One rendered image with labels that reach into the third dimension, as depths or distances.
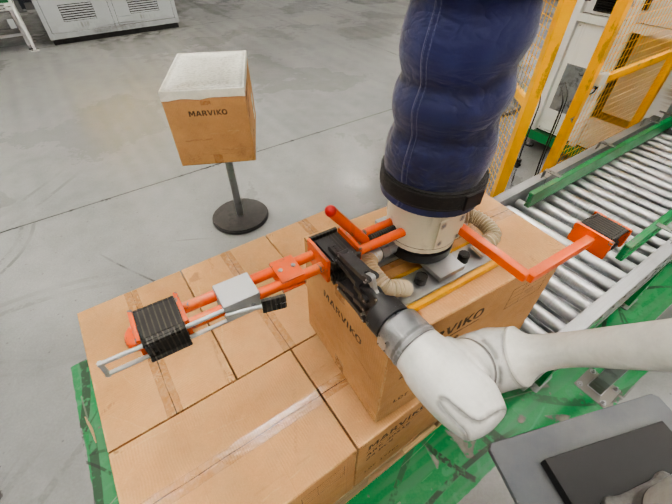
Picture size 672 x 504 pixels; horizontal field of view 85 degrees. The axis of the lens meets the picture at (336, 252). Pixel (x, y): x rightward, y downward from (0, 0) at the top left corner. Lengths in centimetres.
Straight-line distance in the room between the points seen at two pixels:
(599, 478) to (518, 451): 16
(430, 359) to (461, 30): 48
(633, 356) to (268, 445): 94
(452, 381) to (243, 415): 82
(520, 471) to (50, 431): 187
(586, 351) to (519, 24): 47
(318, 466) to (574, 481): 62
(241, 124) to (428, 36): 154
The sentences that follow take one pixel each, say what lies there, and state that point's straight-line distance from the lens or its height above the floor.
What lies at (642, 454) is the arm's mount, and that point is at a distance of 119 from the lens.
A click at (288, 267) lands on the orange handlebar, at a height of 117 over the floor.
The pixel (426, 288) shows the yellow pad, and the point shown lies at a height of 104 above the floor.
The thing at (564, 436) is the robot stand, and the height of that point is 75.
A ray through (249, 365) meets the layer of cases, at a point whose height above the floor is 54.
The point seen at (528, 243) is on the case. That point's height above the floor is 101.
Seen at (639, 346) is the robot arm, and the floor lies 131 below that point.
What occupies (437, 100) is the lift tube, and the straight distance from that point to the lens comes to 67.
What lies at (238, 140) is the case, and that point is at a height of 75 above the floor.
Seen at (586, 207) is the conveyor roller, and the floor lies 53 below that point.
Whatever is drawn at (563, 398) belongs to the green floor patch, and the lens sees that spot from 214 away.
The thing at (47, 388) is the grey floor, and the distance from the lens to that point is 233.
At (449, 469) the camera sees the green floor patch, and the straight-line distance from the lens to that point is 181.
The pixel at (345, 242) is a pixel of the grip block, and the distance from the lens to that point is 77.
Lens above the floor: 169
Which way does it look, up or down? 44 degrees down
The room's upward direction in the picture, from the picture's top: straight up
